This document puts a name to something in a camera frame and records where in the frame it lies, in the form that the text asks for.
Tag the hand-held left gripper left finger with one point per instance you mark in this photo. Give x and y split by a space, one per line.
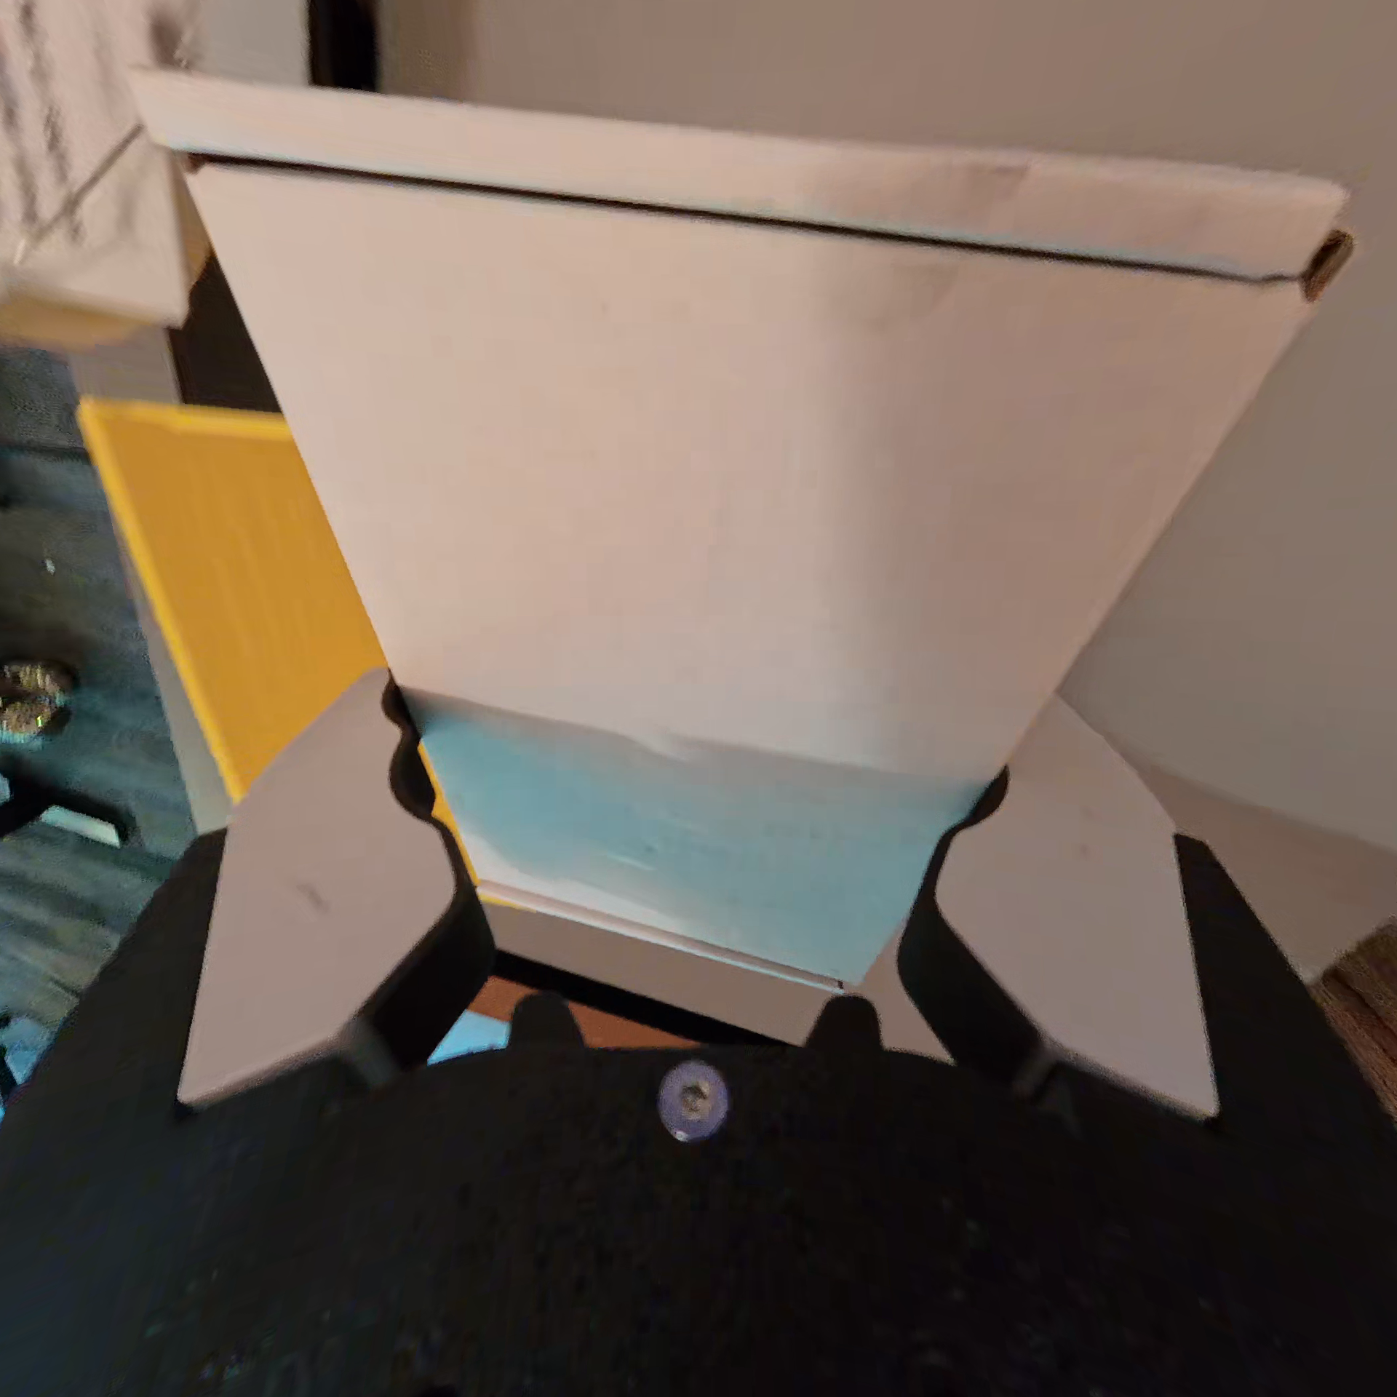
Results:
317 895

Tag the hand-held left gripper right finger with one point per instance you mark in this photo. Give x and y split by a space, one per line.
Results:
1070 905

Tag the yellow plastic bin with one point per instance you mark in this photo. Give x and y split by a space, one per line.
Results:
219 545

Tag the white cardboard box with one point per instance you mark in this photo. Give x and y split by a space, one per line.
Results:
709 436

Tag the printed instruction sheet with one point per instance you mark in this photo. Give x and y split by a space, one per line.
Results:
66 108

